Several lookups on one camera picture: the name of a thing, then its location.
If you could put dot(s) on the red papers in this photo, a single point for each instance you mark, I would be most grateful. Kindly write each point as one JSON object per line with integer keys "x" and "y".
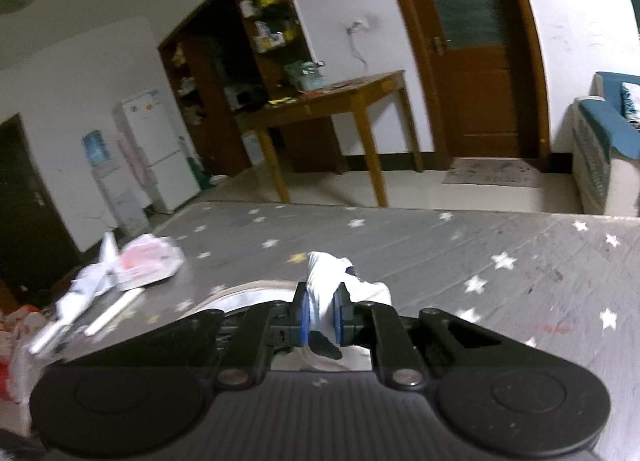
{"x": 345, "y": 85}

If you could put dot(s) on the red and white bag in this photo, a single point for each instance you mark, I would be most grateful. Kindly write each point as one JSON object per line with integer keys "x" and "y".
{"x": 17, "y": 341}

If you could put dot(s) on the blue water bottle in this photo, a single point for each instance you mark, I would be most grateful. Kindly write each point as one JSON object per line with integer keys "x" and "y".
{"x": 97, "y": 148}

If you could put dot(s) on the white refrigerator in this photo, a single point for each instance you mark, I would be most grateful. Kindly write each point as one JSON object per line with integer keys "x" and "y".
{"x": 160, "y": 141}

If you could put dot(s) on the white garment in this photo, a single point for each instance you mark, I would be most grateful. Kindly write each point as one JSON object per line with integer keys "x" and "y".
{"x": 325, "y": 281}

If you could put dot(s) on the beige sofa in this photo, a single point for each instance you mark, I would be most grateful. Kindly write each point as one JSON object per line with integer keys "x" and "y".
{"x": 595, "y": 176}

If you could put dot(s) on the blue sofa cover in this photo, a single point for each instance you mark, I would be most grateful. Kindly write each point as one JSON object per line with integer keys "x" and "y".
{"x": 607, "y": 116}

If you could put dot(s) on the white tube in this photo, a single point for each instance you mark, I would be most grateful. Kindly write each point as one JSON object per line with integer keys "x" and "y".
{"x": 114, "y": 312}
{"x": 47, "y": 338}

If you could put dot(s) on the dark door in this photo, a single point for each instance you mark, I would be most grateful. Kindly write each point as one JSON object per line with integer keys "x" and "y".
{"x": 30, "y": 211}

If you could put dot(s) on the white plastic bag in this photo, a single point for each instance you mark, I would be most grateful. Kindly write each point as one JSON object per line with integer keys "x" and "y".
{"x": 150, "y": 261}

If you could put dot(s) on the dark wooden shelf cabinet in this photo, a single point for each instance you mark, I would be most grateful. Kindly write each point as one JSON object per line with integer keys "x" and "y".
{"x": 220, "y": 66}

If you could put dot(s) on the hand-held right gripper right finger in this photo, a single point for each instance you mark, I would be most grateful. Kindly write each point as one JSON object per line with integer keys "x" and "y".
{"x": 339, "y": 316}

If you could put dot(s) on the white water dispenser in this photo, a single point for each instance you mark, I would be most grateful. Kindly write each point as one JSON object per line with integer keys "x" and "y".
{"x": 117, "y": 196}

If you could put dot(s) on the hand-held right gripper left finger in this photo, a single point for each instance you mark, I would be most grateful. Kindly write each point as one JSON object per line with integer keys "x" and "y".
{"x": 301, "y": 313}

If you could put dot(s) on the green box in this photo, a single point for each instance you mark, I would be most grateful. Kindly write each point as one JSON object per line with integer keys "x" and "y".
{"x": 306, "y": 73}

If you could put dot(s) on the grey door mat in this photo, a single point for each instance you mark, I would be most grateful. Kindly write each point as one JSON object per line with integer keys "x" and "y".
{"x": 492, "y": 172}

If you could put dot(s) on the beige folded garment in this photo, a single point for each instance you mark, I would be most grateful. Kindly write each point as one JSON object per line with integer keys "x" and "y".
{"x": 240, "y": 293}

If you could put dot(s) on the pink hanging cloth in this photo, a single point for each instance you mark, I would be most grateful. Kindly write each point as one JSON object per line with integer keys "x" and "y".
{"x": 132, "y": 163}

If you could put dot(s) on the white wall socket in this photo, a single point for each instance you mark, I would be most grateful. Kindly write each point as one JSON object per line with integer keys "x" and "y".
{"x": 361, "y": 23}

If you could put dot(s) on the yellow packet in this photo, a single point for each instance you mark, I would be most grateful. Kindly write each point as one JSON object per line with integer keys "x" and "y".
{"x": 281, "y": 101}

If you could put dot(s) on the brown wooden door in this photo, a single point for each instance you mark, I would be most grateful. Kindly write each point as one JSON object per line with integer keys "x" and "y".
{"x": 480, "y": 91}

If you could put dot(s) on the wooden table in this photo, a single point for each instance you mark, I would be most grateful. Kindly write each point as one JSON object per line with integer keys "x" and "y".
{"x": 345, "y": 97}

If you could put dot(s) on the crumpled white plastic wrap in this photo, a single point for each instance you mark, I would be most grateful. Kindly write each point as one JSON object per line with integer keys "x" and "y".
{"x": 92, "y": 281}

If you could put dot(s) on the patterned cushion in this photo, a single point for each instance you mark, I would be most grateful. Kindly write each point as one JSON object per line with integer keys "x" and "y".
{"x": 631, "y": 103}

